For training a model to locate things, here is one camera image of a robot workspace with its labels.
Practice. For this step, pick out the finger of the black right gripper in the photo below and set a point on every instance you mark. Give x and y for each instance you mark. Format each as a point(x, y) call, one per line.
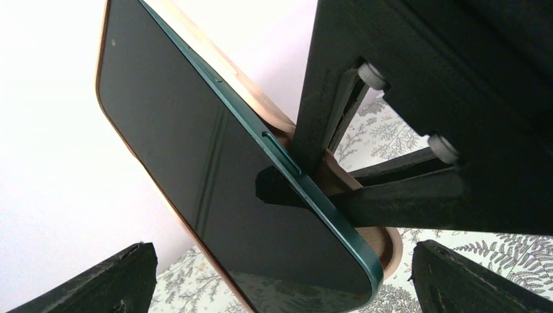
point(367, 198)
point(347, 34)

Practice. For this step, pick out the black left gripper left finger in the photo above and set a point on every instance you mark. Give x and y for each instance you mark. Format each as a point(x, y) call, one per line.
point(124, 282)

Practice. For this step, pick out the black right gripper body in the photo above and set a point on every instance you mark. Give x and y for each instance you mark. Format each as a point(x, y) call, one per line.
point(476, 77)

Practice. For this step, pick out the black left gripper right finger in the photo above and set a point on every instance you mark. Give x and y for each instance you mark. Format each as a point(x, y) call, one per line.
point(446, 281)

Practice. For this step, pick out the pink phone case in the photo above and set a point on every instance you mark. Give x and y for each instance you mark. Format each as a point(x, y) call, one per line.
point(268, 108)

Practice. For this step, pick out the dark green smartphone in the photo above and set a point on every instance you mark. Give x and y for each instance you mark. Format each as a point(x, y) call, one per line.
point(216, 172)

